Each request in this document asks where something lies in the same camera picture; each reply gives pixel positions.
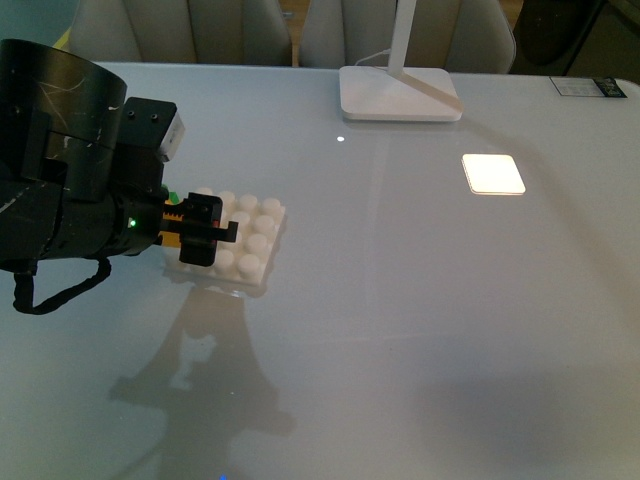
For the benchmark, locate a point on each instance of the black label sticker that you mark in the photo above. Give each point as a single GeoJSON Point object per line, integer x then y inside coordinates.
{"type": "Point", "coordinates": [592, 87]}

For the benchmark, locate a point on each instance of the white desk lamp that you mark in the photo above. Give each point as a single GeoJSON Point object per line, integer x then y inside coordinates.
{"type": "Point", "coordinates": [397, 93]}

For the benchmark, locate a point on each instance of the beige chair right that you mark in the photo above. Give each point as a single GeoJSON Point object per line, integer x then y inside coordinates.
{"type": "Point", "coordinates": [468, 36]}

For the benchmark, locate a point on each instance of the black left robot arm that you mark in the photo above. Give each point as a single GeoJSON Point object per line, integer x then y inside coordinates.
{"type": "Point", "coordinates": [82, 166]}

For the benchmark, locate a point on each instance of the white studded base plate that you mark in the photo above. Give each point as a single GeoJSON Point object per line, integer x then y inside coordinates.
{"type": "Point", "coordinates": [244, 263]}

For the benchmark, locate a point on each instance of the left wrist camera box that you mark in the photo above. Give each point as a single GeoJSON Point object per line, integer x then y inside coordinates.
{"type": "Point", "coordinates": [153, 125]}

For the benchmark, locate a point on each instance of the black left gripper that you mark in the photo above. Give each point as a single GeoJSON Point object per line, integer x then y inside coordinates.
{"type": "Point", "coordinates": [135, 187]}

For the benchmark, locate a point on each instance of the yellow two-stud block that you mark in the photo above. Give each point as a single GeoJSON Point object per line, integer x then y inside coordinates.
{"type": "Point", "coordinates": [169, 235]}

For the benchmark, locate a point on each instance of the beige chair left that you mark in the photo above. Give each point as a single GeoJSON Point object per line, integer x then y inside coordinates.
{"type": "Point", "coordinates": [208, 32]}

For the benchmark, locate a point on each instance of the beige chair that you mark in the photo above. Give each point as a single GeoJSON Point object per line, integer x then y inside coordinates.
{"type": "Point", "coordinates": [208, 32]}
{"type": "Point", "coordinates": [468, 36]}

